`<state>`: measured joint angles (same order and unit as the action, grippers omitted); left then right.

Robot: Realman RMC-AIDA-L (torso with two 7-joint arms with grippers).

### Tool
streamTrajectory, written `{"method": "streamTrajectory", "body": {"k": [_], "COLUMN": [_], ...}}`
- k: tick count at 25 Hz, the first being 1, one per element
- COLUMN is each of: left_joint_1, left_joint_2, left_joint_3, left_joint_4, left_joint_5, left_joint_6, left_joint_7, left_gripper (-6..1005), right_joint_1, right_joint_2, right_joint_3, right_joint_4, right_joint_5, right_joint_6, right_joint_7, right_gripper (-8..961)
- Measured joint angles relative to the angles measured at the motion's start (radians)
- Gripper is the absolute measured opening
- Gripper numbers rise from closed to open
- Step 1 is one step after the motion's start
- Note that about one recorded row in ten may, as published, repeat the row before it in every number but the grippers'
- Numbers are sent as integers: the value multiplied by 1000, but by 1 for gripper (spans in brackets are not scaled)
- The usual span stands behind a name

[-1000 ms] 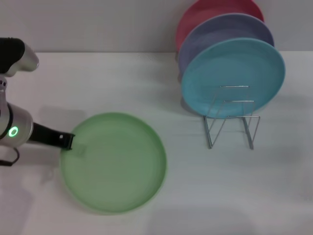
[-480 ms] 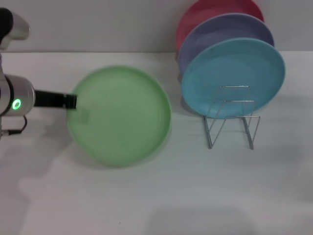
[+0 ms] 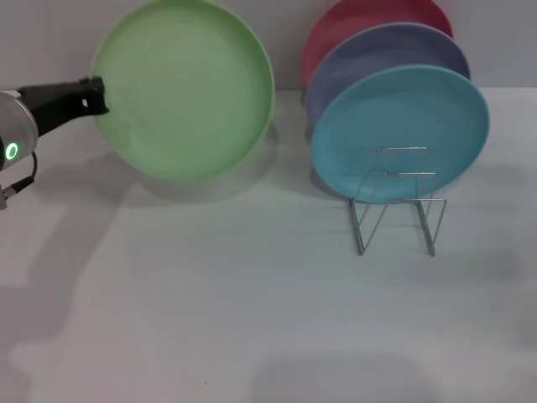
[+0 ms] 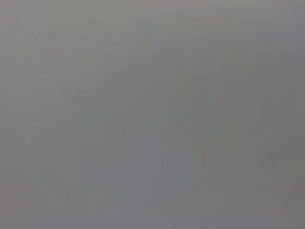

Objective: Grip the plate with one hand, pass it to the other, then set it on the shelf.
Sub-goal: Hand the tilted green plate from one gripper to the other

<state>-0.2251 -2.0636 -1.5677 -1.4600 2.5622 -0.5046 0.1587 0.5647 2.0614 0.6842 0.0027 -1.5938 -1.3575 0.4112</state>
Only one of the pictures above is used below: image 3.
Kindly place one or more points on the red plate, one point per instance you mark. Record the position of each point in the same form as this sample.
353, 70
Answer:
335, 38

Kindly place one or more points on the purple plate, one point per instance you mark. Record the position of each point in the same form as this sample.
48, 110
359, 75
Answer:
377, 54

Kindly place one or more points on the turquoise plate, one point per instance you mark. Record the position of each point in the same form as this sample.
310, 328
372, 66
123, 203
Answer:
403, 113

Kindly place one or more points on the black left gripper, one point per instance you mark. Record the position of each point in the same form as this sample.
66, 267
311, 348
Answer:
54, 105

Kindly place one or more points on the green plate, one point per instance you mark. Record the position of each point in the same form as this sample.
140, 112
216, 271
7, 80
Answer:
184, 92

